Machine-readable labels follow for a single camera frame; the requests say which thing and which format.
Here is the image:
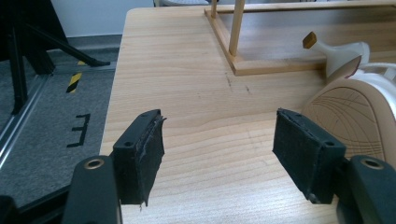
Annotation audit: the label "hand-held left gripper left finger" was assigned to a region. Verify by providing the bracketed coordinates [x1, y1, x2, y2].
[110, 108, 167, 207]

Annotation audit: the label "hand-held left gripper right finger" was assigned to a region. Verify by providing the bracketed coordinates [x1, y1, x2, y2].
[272, 107, 347, 205]

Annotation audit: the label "clear glass cup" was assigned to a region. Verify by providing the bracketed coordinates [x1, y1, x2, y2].
[301, 62, 396, 171]

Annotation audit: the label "wooden three-tier shelf rack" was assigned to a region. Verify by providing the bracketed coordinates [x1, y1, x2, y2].
[204, 0, 396, 77]

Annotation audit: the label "black floor tape marks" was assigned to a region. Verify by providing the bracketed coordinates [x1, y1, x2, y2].
[66, 113, 92, 148]

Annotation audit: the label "yellow black striped tape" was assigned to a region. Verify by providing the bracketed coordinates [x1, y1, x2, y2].
[65, 60, 87, 94]

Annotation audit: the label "black metal stand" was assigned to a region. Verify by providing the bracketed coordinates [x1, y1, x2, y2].
[0, 0, 111, 116]

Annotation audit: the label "metal floor rail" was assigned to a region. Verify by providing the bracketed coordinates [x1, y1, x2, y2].
[0, 74, 51, 170]

